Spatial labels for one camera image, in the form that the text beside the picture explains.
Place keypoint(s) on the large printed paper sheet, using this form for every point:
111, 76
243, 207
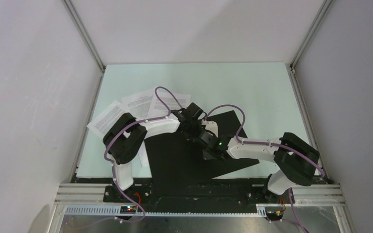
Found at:
142, 152

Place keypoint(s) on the left aluminium frame post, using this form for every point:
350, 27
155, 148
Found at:
77, 21

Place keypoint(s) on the grey slotted cable duct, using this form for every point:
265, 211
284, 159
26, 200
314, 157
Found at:
113, 210

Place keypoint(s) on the left printed paper sheet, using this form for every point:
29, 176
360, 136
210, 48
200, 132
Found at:
101, 124

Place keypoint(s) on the red and black folder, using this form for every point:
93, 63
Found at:
177, 163

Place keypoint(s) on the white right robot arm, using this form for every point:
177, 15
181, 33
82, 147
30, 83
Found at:
297, 160

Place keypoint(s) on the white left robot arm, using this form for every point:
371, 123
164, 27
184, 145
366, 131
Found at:
124, 139

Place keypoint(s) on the right controller board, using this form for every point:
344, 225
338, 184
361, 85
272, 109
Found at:
274, 216

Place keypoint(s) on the aluminium frame post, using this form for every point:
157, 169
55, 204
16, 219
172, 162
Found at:
311, 32
77, 21

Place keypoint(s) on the controller board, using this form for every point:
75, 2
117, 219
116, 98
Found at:
274, 216
128, 209

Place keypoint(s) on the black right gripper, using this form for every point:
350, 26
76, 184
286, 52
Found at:
215, 136

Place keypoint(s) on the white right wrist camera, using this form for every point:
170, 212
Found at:
211, 126

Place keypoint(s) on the left controller board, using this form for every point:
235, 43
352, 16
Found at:
128, 209

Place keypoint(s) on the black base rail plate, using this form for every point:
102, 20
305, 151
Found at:
224, 197

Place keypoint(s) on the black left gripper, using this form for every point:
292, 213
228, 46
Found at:
190, 137

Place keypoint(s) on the right aluminium frame post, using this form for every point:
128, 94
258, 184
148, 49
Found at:
311, 32

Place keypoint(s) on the top printed paper sheet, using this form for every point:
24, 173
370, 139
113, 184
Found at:
157, 109

